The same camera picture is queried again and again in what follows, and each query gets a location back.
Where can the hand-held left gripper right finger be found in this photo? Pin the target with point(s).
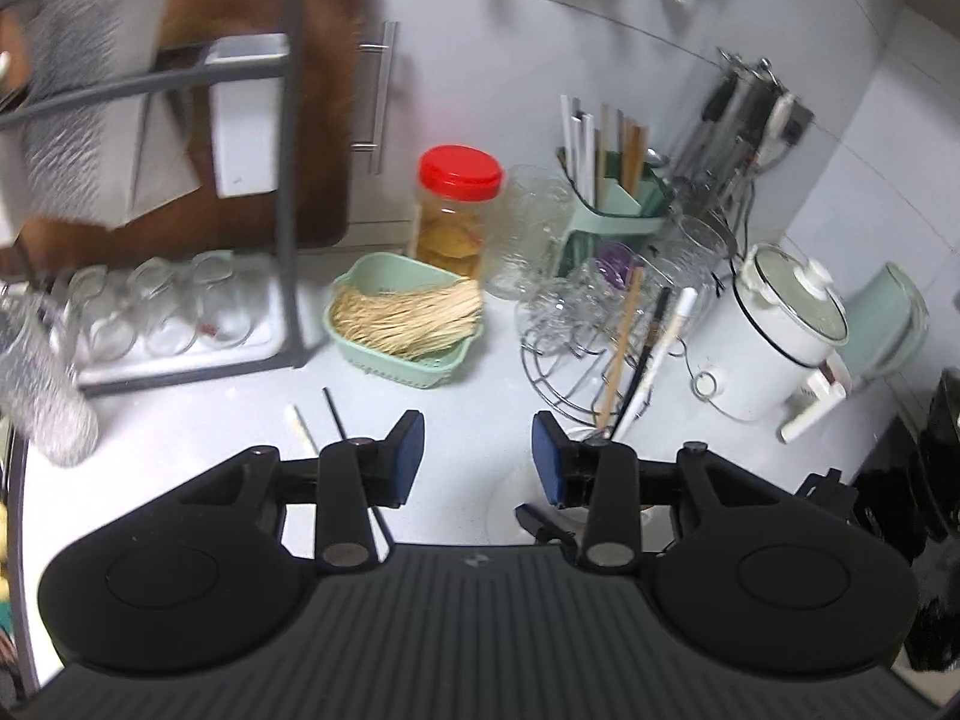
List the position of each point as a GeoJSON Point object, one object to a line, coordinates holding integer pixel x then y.
{"type": "Point", "coordinates": [546, 457]}

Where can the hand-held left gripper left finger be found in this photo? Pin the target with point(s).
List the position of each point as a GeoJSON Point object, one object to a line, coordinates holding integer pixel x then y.
{"type": "Point", "coordinates": [405, 457]}

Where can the white chopstick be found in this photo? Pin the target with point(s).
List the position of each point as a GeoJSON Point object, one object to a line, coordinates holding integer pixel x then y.
{"type": "Point", "coordinates": [300, 427]}

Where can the wooden chopstick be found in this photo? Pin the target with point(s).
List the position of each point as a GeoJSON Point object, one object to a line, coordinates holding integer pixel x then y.
{"type": "Point", "coordinates": [619, 352]}

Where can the row of hanging steel utensils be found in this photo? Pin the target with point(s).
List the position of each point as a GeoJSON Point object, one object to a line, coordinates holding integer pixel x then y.
{"type": "Point", "coordinates": [739, 112]}

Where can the pale green kettle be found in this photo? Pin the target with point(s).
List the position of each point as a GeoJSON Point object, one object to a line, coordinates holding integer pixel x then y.
{"type": "Point", "coordinates": [892, 322]}

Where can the bundle of dried beige strands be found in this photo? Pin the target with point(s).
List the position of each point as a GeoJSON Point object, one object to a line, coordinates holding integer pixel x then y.
{"type": "Point", "coordinates": [405, 315]}

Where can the white drip tray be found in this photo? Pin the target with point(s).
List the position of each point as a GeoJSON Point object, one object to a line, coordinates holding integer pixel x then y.
{"type": "Point", "coordinates": [255, 349]}

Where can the green plastic basket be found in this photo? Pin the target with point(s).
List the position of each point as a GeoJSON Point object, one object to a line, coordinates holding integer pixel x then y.
{"type": "Point", "coordinates": [375, 270]}

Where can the white electric cooker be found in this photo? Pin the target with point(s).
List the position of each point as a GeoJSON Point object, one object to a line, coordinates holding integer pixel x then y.
{"type": "Point", "coordinates": [750, 360]}

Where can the purple round plastic piece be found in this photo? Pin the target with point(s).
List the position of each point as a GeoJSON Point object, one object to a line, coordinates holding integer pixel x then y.
{"type": "Point", "coordinates": [615, 266]}

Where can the set of textured glass mugs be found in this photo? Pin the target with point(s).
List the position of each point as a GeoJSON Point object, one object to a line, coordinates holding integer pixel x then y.
{"type": "Point", "coordinates": [525, 225]}

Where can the green utensil holder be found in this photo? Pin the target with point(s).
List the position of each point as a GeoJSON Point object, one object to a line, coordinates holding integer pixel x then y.
{"type": "Point", "coordinates": [619, 202]}

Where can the red-lid plastic jar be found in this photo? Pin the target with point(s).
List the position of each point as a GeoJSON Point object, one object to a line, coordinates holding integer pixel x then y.
{"type": "Point", "coordinates": [459, 172]}

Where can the dark metal dish rack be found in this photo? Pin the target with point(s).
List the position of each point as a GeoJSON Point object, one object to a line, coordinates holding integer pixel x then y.
{"type": "Point", "coordinates": [289, 165]}

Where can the bunch of assorted chopsticks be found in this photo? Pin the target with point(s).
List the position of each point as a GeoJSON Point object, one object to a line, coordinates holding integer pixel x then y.
{"type": "Point", "coordinates": [600, 142]}

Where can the wooden cutting board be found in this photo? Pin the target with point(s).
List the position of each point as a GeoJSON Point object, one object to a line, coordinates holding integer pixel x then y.
{"type": "Point", "coordinates": [330, 127]}

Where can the textured glass pitcher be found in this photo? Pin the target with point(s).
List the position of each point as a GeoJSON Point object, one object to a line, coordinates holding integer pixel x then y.
{"type": "Point", "coordinates": [45, 397]}

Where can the textured steel cleaver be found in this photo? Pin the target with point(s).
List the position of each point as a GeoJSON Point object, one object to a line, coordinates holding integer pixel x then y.
{"type": "Point", "coordinates": [67, 52]}

